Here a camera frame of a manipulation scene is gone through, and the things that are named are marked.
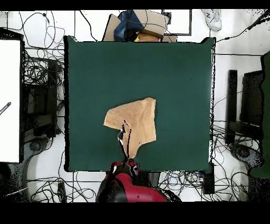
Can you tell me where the tan terry towel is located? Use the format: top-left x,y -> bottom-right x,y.
103,97 -> 157,160

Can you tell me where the black flat monitor panel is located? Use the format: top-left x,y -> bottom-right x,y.
239,70 -> 265,126

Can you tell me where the white flat panel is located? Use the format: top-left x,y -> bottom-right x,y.
0,39 -> 21,163

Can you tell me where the black power strip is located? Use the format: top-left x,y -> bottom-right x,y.
57,182 -> 68,203

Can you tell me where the small black box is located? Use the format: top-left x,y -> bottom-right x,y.
202,163 -> 215,194

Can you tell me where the dark green table cloth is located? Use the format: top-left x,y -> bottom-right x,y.
63,35 -> 217,173

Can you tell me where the black round stand base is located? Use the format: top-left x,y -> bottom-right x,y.
229,143 -> 265,170
23,136 -> 52,161

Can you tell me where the black equipment box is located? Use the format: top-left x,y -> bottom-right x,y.
21,59 -> 64,139

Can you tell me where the black upright bar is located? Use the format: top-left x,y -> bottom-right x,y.
225,69 -> 238,145

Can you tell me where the orange-brown folded cloth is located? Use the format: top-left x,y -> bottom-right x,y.
136,32 -> 163,42

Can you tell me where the black threaded rod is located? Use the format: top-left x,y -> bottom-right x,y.
0,101 -> 12,116

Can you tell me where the dark blue garment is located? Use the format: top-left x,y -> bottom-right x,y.
113,10 -> 145,42

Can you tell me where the brown cardboard box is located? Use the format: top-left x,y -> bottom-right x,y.
102,9 -> 178,42

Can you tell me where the dark green cloth drape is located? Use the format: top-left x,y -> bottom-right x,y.
249,50 -> 270,179

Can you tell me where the person's right foot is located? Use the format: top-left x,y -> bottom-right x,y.
200,8 -> 223,32

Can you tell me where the black rectangular frame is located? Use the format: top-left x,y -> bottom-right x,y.
161,9 -> 192,36

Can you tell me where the black looped cable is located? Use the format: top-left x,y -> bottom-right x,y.
18,11 -> 66,50

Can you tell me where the black cable with thick plug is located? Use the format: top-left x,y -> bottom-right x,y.
215,9 -> 270,43

